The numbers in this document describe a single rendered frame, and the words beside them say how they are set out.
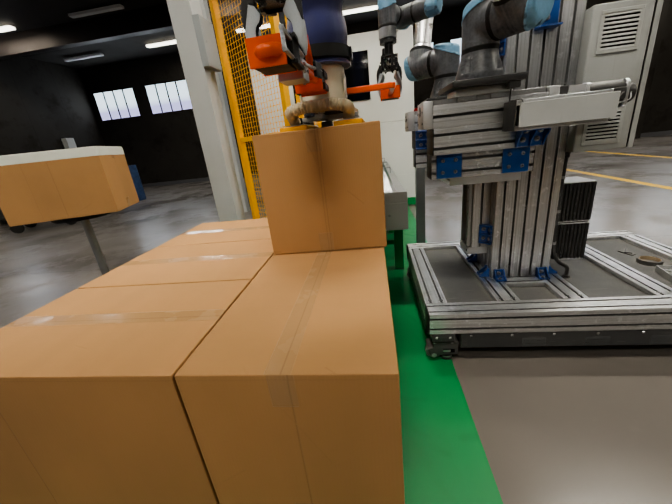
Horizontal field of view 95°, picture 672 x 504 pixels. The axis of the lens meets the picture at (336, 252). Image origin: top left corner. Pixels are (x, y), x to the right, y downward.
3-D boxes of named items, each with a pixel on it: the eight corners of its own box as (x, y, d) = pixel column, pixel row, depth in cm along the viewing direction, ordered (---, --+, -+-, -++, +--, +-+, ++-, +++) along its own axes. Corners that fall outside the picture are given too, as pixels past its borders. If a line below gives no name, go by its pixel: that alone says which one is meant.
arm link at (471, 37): (476, 54, 110) (478, 8, 105) (512, 41, 99) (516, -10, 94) (452, 53, 105) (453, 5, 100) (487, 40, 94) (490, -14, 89)
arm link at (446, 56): (454, 71, 140) (455, 36, 136) (426, 77, 149) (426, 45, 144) (463, 73, 149) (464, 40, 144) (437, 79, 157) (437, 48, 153)
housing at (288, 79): (285, 86, 78) (282, 66, 76) (311, 82, 77) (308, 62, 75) (276, 82, 71) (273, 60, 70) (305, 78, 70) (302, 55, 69)
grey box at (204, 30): (216, 72, 231) (206, 24, 221) (222, 71, 230) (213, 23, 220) (202, 66, 212) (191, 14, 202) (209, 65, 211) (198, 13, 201)
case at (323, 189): (304, 214, 166) (292, 135, 152) (379, 208, 161) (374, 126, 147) (273, 255, 110) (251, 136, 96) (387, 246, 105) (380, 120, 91)
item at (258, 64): (264, 76, 66) (260, 49, 64) (298, 71, 65) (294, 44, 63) (249, 69, 58) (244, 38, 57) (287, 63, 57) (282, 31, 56)
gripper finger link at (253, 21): (263, 68, 67) (273, 18, 63) (253, 62, 61) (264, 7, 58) (250, 63, 66) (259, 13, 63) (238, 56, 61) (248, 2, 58)
